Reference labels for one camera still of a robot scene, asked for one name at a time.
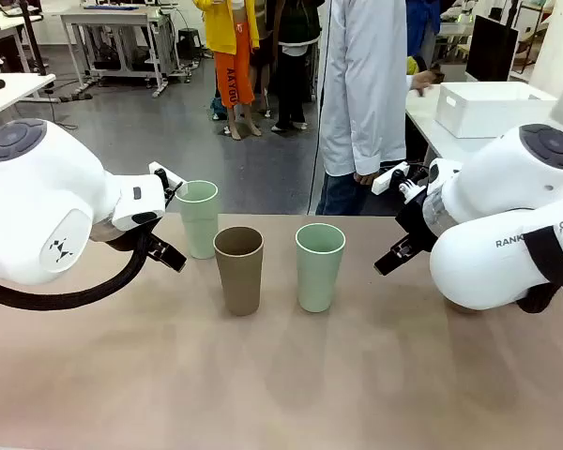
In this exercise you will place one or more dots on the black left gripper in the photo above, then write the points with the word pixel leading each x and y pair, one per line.
pixel 122 241

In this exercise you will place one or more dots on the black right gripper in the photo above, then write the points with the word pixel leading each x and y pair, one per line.
pixel 417 220

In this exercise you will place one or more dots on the light green plastic cup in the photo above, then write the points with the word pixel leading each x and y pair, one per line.
pixel 320 281
pixel 199 225

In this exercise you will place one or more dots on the brown plastic cup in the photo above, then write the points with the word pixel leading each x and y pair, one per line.
pixel 239 281

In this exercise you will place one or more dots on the white plastic basket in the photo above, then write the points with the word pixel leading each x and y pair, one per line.
pixel 492 112

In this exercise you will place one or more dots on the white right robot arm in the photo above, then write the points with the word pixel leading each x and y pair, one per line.
pixel 488 262

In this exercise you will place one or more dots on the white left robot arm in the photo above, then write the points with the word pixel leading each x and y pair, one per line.
pixel 37 187

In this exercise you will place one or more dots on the person's right forearm white sleeve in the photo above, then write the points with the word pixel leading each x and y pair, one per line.
pixel 380 140

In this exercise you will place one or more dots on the person's right hand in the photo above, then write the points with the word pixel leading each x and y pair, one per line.
pixel 367 178

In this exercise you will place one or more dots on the person's left hand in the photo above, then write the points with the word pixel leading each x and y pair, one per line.
pixel 422 84

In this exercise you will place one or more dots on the white side table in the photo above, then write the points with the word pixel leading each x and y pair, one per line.
pixel 422 122

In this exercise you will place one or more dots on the person in white lab coat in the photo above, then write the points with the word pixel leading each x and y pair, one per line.
pixel 361 94

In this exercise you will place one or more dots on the black stool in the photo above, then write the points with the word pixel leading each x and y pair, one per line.
pixel 188 42

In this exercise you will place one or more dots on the person in yellow jacket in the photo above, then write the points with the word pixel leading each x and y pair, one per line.
pixel 230 47

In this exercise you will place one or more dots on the person in black clothes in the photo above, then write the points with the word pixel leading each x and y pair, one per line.
pixel 293 61

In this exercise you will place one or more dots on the white desk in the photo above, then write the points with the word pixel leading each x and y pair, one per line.
pixel 14 94
pixel 9 23

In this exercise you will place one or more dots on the person in blue clothes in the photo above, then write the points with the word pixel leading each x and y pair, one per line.
pixel 420 28

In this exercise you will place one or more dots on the black monitor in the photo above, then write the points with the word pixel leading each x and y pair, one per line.
pixel 492 47

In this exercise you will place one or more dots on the white metal workbench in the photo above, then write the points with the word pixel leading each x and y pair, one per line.
pixel 108 19

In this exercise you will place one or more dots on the wooden rack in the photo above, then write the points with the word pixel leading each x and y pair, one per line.
pixel 530 47

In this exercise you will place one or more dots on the black stand pole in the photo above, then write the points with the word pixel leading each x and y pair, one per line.
pixel 30 37

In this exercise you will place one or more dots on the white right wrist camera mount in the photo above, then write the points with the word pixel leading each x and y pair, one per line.
pixel 384 180

